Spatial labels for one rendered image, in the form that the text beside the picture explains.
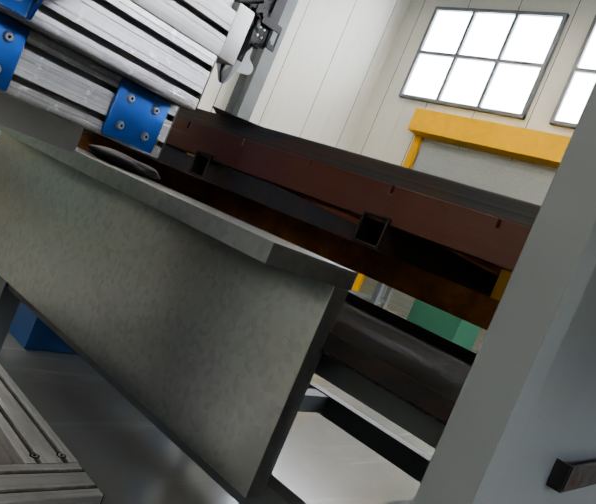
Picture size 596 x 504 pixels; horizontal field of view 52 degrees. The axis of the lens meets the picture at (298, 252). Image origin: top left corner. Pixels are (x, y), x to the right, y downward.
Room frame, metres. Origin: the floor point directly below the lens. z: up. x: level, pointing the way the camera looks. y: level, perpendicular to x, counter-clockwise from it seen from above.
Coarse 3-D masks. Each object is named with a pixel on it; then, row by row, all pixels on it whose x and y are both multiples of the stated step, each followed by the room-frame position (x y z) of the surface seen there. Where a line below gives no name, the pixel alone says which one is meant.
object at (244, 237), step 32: (0, 128) 1.39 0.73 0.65; (64, 160) 1.18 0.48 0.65; (96, 160) 1.11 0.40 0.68; (128, 192) 1.02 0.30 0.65; (160, 192) 0.97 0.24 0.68; (192, 224) 0.90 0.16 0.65; (224, 224) 0.86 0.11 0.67; (256, 256) 0.81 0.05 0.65; (288, 256) 0.82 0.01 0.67; (320, 256) 0.99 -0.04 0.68
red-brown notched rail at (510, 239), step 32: (192, 128) 1.29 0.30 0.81; (224, 160) 1.20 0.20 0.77; (256, 160) 1.15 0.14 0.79; (288, 160) 1.10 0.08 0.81; (320, 192) 1.03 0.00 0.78; (352, 192) 0.99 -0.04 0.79; (384, 192) 0.95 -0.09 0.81; (416, 192) 0.92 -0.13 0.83; (384, 224) 0.97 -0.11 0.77; (416, 224) 0.91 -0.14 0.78; (448, 224) 0.87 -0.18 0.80; (480, 224) 0.85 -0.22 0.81; (512, 224) 0.82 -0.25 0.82; (480, 256) 0.83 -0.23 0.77; (512, 256) 0.81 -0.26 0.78
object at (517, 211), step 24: (192, 120) 1.37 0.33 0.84; (216, 120) 1.32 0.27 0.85; (264, 144) 1.21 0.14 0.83; (288, 144) 1.17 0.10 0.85; (312, 144) 1.13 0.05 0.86; (360, 168) 1.05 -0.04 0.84; (384, 168) 1.02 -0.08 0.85; (432, 192) 0.95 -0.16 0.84; (456, 192) 0.93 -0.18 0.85; (480, 192) 0.91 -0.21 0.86; (504, 216) 0.87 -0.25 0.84; (528, 216) 0.85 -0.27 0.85
